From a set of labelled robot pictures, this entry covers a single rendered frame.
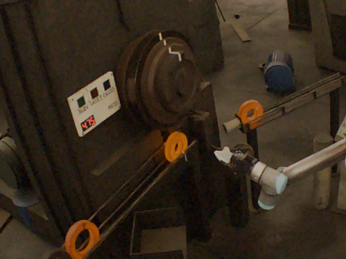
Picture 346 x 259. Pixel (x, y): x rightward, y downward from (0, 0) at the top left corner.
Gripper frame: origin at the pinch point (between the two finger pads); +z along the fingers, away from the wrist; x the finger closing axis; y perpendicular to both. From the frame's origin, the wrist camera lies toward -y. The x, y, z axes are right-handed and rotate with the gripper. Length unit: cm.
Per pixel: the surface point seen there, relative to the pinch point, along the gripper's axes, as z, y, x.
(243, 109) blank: 7.6, -1.9, -42.3
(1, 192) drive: 147, -101, 44
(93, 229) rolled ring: 20, -10, 65
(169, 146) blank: 22.8, -3.9, 6.4
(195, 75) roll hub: 22.4, 29.9, -9.9
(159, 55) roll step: 32, 44, 7
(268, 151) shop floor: 3, -80, -109
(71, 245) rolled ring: 20, -8, 79
